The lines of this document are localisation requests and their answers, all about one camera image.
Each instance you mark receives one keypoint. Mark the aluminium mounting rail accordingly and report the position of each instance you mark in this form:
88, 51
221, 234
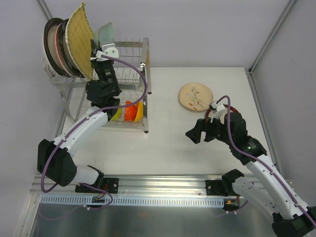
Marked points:
152, 185

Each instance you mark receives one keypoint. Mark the beige oval floral plate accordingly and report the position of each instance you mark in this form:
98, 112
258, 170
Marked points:
196, 97

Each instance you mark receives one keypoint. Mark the cream plate with red rim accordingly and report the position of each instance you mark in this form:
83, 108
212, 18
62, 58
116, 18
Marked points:
232, 109

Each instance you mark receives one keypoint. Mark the steel two-tier dish rack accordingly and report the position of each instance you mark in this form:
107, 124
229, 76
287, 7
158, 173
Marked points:
73, 94

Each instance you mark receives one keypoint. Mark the teal square plate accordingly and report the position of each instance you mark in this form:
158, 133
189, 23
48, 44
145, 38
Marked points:
104, 34

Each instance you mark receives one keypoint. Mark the cream plate dark patterned rim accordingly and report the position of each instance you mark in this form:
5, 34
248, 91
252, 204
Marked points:
65, 52

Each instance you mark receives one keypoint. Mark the lime green bowl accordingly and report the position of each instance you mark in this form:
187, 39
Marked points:
118, 115

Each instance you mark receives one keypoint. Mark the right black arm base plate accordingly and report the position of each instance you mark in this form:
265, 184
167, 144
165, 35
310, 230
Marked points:
214, 188

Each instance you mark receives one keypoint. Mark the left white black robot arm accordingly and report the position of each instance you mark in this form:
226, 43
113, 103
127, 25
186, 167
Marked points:
56, 158

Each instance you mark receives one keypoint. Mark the yellow woven bamboo mat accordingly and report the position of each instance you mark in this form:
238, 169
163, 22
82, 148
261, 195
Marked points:
78, 38

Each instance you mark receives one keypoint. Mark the white slotted cable duct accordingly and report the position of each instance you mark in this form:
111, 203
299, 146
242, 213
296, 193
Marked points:
134, 201

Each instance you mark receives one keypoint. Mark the pink and cream floral plate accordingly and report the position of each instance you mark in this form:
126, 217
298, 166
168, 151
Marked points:
61, 60

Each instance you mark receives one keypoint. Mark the cream plate with metallic rim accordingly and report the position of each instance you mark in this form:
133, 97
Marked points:
49, 45

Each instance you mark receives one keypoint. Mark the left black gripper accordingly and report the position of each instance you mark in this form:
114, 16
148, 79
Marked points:
100, 63

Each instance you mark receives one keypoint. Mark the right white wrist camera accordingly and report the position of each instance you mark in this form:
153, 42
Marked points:
217, 111

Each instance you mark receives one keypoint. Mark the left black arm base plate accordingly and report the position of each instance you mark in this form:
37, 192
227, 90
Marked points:
110, 185

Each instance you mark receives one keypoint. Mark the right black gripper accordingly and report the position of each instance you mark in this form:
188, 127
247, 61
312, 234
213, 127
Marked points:
207, 130

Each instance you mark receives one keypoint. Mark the yellow orange bowl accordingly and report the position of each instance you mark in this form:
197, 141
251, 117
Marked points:
139, 114

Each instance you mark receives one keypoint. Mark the red orange bowl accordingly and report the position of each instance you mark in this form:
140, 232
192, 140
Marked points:
130, 111

